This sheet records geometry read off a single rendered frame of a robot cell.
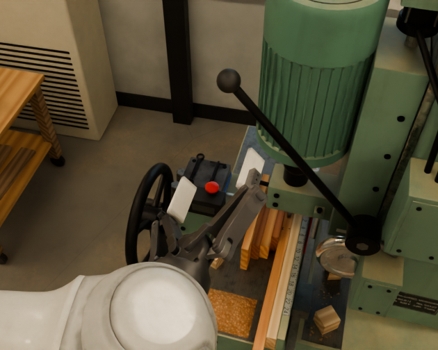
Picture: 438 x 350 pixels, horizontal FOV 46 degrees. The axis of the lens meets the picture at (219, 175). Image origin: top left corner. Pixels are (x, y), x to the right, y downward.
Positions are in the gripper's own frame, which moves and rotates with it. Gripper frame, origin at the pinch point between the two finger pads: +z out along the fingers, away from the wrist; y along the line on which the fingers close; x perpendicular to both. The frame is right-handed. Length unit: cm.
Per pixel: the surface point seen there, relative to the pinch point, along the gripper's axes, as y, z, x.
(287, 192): -10.2, 19.8, -24.3
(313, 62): 14.8, 14.7, 1.5
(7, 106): -132, 77, 14
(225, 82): 6.0, 8.0, 8.5
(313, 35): 17.3, 14.8, 5.3
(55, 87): -148, 114, 1
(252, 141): -31, 48, -28
